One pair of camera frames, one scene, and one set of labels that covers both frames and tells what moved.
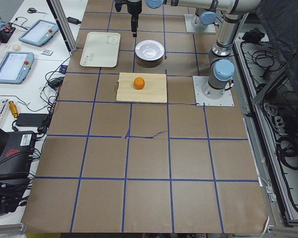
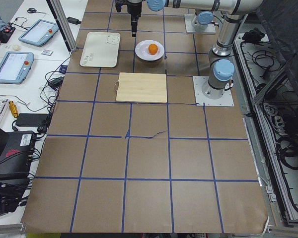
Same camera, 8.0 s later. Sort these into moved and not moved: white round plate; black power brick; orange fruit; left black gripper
Moved: orange fruit
Not moved: black power brick; left black gripper; white round plate
